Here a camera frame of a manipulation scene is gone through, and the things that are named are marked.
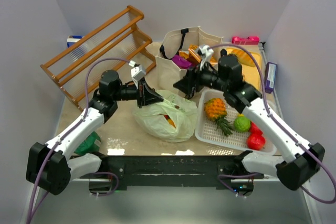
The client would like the beige canvas tote bag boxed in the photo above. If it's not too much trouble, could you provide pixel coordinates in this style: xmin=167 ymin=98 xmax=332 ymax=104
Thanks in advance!
xmin=155 ymin=26 xmax=223 ymax=97

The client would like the purple snack packet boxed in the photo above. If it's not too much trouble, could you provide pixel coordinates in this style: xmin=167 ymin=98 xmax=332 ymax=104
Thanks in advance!
xmin=172 ymin=55 xmax=192 ymax=69

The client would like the orange snack packet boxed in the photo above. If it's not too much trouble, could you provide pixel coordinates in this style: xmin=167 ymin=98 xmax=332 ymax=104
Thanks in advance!
xmin=178 ymin=44 xmax=202 ymax=64

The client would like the yellow lemon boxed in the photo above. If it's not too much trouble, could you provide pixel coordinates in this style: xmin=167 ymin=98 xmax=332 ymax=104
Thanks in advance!
xmin=167 ymin=119 xmax=176 ymax=128

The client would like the light green plastic bag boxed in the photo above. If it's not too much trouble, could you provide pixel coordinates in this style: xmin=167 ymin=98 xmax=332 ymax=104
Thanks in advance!
xmin=133 ymin=90 xmax=198 ymax=143

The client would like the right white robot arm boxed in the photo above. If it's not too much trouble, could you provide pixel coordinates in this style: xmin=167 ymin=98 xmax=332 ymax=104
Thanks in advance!
xmin=173 ymin=56 xmax=325 ymax=190

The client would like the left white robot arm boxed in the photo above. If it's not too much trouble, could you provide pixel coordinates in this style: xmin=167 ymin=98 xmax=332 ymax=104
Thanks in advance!
xmin=26 ymin=67 xmax=163 ymax=195

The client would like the yellow tray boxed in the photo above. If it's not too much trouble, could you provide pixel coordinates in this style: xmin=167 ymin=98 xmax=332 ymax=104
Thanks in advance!
xmin=225 ymin=47 xmax=261 ymax=90

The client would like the croissant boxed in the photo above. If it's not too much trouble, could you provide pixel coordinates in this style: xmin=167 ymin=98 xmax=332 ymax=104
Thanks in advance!
xmin=231 ymin=49 xmax=256 ymax=67

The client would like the brown wooden rack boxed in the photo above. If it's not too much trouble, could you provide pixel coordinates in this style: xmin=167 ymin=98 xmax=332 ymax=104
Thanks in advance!
xmin=40 ymin=5 xmax=156 ymax=110

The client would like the pink box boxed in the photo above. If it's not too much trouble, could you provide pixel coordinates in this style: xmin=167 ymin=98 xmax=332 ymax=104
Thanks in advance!
xmin=232 ymin=36 xmax=260 ymax=45

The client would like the orange pineapple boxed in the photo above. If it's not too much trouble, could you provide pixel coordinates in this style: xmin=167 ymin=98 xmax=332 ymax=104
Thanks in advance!
xmin=203 ymin=98 xmax=234 ymax=136

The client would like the purple box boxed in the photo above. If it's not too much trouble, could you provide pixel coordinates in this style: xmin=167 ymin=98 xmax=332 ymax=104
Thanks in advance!
xmin=264 ymin=62 xmax=278 ymax=93

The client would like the white plastic basket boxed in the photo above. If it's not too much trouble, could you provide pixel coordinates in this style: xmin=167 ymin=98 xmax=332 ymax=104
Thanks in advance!
xmin=195 ymin=89 xmax=277 ymax=155

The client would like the green custard apple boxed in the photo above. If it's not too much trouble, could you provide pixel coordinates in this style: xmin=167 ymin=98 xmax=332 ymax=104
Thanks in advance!
xmin=234 ymin=116 xmax=251 ymax=132

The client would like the blue white carton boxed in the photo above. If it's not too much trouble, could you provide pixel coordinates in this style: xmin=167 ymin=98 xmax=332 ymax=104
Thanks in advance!
xmin=67 ymin=35 xmax=83 ymax=48

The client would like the dark green plastic bag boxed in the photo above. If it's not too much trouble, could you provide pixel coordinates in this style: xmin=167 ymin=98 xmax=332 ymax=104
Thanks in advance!
xmin=75 ymin=132 xmax=101 ymax=155

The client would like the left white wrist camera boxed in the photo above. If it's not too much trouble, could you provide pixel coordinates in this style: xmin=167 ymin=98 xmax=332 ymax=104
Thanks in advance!
xmin=131 ymin=65 xmax=146 ymax=88

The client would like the black base frame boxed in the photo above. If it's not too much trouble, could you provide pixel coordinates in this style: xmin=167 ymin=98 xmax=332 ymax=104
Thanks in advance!
xmin=84 ymin=154 xmax=263 ymax=190

